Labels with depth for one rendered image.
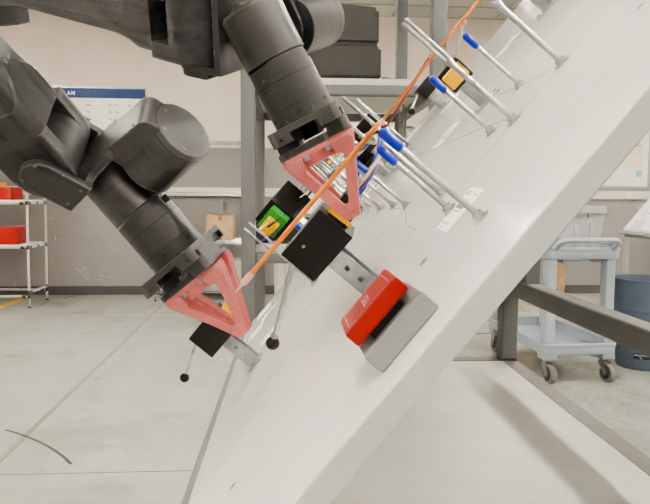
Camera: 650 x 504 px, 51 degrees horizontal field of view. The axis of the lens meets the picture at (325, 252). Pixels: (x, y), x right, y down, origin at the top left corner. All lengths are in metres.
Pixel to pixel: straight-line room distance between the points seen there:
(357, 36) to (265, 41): 1.16
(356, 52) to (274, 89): 1.15
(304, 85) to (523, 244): 0.27
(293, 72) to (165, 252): 0.20
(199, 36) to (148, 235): 0.19
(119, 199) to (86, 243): 7.81
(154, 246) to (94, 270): 7.82
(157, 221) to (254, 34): 0.19
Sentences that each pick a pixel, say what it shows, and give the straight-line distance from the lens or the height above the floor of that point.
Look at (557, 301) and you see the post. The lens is 1.32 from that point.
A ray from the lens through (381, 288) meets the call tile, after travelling 0.44.
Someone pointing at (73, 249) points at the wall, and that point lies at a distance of 8.50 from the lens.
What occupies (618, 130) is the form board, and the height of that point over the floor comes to 1.22.
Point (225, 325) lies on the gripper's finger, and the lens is 0.67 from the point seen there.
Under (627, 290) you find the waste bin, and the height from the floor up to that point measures 0.55.
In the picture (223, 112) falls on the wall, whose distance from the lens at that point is 8.23.
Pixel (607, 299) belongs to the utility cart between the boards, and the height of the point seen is 0.54.
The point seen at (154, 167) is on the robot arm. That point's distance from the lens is 0.61.
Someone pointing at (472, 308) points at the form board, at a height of 1.11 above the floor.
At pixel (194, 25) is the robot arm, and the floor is 1.33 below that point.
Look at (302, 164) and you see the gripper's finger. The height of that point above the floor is 1.20.
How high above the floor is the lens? 1.18
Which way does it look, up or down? 5 degrees down
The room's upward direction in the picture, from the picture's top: straight up
